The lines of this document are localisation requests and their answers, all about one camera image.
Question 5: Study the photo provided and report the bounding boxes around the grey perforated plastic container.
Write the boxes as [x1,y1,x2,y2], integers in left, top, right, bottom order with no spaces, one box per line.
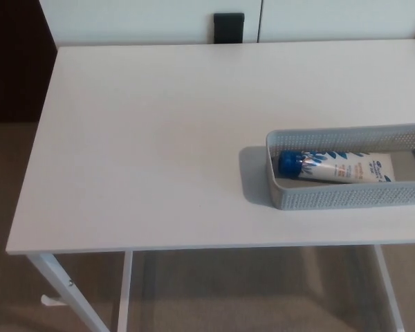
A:
[265,122,415,212]

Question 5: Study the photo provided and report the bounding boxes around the white shampoo tube blue cap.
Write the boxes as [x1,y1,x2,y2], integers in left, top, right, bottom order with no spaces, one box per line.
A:
[278,149,396,185]

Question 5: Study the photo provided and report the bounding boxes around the white table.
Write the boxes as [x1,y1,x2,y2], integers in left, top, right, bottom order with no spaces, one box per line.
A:
[5,39,415,332]

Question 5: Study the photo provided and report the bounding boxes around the white cabinet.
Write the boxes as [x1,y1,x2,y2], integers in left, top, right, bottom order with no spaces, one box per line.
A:
[42,0,415,48]

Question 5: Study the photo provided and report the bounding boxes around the dark brown wooden furniture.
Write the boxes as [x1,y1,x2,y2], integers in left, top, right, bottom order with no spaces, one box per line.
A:
[0,0,59,123]

